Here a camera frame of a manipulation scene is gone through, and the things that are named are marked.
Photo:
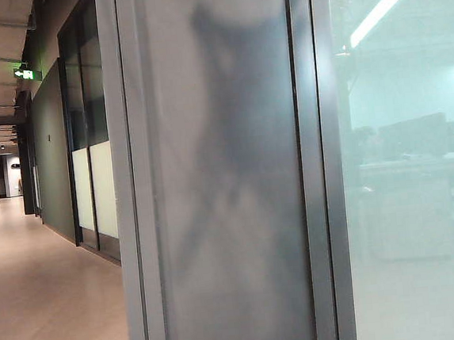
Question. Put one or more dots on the white frosted glass partition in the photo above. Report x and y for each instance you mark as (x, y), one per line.
(103, 188)

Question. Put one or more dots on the dark cabinet behind glass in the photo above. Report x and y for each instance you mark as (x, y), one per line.
(419, 137)

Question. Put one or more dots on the green exit sign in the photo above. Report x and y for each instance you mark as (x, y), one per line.
(27, 73)

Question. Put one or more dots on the gray door frame pillar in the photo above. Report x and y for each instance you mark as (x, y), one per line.
(227, 178)

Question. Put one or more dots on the frosted glass wall panel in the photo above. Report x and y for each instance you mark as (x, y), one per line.
(414, 221)

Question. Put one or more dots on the black oval wall sign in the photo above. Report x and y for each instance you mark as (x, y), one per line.
(16, 166)

